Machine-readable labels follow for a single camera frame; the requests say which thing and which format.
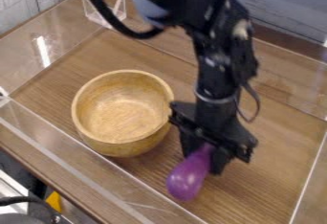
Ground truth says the black cable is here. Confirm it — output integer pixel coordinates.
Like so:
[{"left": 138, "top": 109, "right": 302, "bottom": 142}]
[{"left": 0, "top": 196, "right": 62, "bottom": 224}]

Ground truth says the brown wooden bowl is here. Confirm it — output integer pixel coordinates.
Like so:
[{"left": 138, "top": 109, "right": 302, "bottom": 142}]
[{"left": 70, "top": 70, "right": 173, "bottom": 158}]

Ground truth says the yellow black device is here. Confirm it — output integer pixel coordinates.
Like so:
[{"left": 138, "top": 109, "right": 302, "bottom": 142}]
[{"left": 23, "top": 189, "right": 74, "bottom": 224}]

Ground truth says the clear acrylic corner bracket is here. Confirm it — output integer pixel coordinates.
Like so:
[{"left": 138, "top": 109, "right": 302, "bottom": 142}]
[{"left": 81, "top": 0, "right": 126, "bottom": 29}]

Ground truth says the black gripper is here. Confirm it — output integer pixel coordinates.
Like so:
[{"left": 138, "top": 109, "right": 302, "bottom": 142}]
[{"left": 169, "top": 98, "right": 257, "bottom": 175}]

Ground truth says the clear acrylic tray wall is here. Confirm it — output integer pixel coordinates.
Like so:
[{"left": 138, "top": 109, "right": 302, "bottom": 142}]
[{"left": 0, "top": 0, "right": 327, "bottom": 224}]

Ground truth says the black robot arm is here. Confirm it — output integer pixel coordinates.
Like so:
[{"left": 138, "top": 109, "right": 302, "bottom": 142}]
[{"left": 89, "top": 0, "right": 258, "bottom": 174}]

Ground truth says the purple toy eggplant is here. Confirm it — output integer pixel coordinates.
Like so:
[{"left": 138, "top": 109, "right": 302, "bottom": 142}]
[{"left": 165, "top": 144, "right": 213, "bottom": 201}]

